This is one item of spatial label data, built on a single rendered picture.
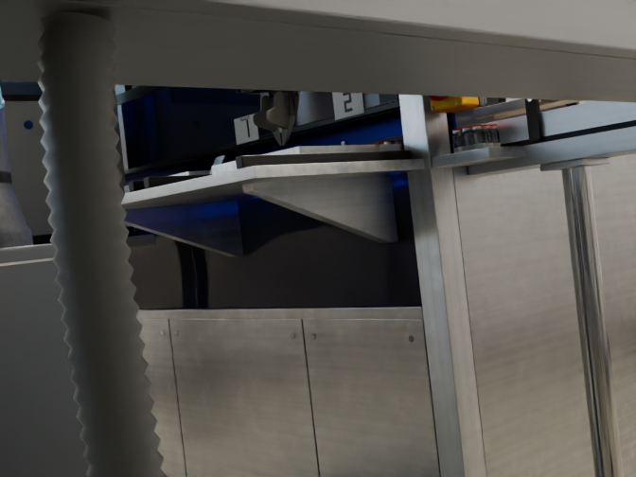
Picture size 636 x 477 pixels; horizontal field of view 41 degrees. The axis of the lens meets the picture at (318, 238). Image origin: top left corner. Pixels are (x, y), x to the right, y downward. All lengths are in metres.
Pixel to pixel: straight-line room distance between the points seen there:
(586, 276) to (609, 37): 1.17
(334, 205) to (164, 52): 1.24
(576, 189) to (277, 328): 0.76
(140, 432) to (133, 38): 0.14
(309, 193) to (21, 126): 0.96
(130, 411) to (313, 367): 1.65
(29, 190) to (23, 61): 1.91
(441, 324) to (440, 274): 0.09
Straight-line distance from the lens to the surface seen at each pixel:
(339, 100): 1.78
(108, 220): 0.27
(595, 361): 1.64
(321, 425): 1.93
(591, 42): 0.45
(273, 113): 1.50
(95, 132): 0.27
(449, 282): 1.63
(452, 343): 1.63
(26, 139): 2.27
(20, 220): 1.18
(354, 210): 1.60
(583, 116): 1.56
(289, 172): 1.39
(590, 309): 1.62
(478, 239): 1.70
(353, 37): 0.35
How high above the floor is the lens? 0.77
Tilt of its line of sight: level
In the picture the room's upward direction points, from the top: 6 degrees counter-clockwise
